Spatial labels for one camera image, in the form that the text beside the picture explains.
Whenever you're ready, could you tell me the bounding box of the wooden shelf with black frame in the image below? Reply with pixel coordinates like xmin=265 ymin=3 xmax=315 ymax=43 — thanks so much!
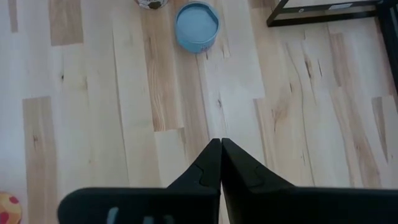
xmin=266 ymin=0 xmax=382 ymax=28

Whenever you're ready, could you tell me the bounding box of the short yellow red-dotted can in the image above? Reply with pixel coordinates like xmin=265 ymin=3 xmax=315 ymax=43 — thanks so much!
xmin=0 ymin=191 xmax=22 ymax=224

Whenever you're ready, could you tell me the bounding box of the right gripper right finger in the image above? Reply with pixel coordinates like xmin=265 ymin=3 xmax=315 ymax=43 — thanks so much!
xmin=221 ymin=138 xmax=398 ymax=224

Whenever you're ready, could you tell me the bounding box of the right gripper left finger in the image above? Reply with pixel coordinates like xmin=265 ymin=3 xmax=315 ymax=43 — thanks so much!
xmin=57 ymin=138 xmax=223 ymax=224

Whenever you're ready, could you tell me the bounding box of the short blue can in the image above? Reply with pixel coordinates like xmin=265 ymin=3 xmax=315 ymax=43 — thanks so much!
xmin=174 ymin=1 xmax=221 ymax=54

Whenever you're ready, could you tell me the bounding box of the orange can with white circles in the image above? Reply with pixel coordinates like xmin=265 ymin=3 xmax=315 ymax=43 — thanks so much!
xmin=134 ymin=0 xmax=170 ymax=10

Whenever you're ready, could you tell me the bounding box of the black metal table frame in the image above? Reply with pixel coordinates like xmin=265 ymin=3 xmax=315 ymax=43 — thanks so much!
xmin=374 ymin=0 xmax=398 ymax=94

